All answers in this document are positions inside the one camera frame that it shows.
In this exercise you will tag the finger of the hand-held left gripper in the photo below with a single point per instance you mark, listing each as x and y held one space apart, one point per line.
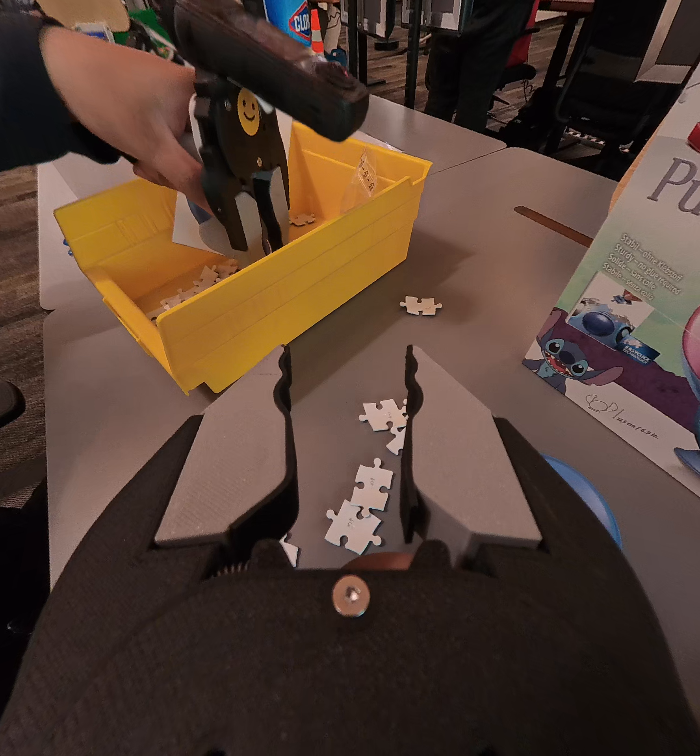
276 201
238 218

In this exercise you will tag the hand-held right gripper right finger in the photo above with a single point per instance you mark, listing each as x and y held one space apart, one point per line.
474 472

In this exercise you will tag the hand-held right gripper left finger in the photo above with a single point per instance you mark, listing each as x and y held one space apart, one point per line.
231 472

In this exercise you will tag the white card with blue ears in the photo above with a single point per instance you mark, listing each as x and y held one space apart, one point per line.
187 233

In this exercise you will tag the pile of white puzzle pieces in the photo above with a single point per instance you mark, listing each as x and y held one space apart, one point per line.
196 283

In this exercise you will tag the yellow plastic bin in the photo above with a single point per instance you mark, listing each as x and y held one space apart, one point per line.
302 295

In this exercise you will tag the puzzle piece cluster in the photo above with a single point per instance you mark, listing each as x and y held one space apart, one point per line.
373 478

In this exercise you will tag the person's left forearm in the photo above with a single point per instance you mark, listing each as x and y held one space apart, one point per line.
13 88

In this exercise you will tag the joined puzzle piece pair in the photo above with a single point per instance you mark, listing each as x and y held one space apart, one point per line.
420 306

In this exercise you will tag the cartoon printed puzzle box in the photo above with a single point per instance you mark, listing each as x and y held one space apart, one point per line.
651 283

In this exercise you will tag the person's left hand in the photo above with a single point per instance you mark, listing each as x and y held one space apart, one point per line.
131 100

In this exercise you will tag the wipes canister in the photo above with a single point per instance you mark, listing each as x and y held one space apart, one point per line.
290 20

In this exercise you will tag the orange traffic cone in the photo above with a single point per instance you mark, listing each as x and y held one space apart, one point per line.
318 32

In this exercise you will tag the clear plastic bag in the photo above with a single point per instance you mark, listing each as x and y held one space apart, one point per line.
358 183

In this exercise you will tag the blue round plastic dish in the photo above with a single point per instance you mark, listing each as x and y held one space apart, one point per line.
586 496

